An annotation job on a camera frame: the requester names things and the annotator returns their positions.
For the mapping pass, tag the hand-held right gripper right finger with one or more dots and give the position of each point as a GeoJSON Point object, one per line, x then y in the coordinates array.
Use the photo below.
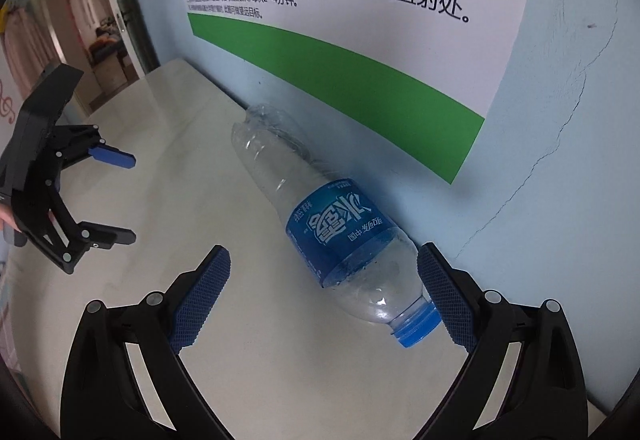
{"type": "Point", "coordinates": [445, 295]}

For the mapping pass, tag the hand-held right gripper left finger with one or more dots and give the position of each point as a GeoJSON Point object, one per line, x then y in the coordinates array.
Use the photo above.
{"type": "Point", "coordinates": [202, 295]}

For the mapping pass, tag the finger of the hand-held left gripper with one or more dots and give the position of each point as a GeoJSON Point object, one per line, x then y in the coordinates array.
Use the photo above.
{"type": "Point", "coordinates": [107, 235]}
{"type": "Point", "coordinates": [117, 157]}

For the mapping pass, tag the clear bottle with blue label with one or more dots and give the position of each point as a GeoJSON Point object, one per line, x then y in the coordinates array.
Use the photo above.
{"type": "Point", "coordinates": [345, 225]}

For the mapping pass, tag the person's left hand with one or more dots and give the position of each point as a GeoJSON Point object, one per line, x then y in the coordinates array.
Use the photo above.
{"type": "Point", "coordinates": [6, 216]}

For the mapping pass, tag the red music note sticker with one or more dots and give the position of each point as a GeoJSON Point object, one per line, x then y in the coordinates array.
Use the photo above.
{"type": "Point", "coordinates": [6, 101]}

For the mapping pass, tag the pink hanging cloth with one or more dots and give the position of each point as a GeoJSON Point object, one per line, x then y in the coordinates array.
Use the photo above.
{"type": "Point", "coordinates": [25, 40]}

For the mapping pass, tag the pile of colourful cloths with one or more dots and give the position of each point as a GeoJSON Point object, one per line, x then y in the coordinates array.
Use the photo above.
{"type": "Point", "coordinates": [107, 40]}

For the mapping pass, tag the green and white wall poster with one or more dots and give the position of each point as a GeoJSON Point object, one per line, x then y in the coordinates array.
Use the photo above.
{"type": "Point", "coordinates": [350, 45]}

